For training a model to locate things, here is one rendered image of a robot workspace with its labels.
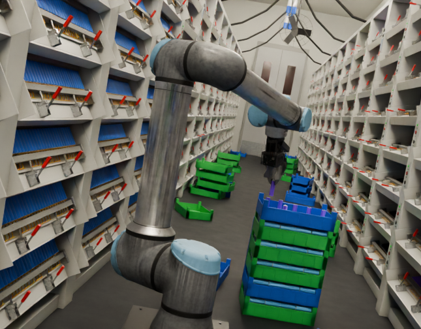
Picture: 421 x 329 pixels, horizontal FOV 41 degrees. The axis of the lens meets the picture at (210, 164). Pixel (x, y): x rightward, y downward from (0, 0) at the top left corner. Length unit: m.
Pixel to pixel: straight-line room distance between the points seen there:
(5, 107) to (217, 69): 0.58
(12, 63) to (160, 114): 0.48
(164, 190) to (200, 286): 0.30
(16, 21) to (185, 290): 0.82
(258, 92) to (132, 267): 0.65
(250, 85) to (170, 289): 0.64
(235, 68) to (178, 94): 0.18
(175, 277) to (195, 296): 0.07
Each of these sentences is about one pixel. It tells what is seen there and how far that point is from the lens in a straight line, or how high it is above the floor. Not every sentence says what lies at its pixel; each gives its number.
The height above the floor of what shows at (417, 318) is 0.17.
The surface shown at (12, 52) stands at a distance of 1.38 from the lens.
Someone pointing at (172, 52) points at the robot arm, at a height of 0.94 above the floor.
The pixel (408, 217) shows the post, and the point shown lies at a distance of 2.75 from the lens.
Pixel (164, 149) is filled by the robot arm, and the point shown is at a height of 0.66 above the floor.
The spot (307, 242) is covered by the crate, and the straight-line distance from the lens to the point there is 2.35.
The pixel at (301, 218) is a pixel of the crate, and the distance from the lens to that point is 2.32.
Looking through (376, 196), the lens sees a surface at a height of 0.47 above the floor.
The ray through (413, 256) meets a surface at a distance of 2.47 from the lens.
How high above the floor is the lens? 0.81
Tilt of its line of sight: 6 degrees down
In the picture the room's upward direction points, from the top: 10 degrees clockwise
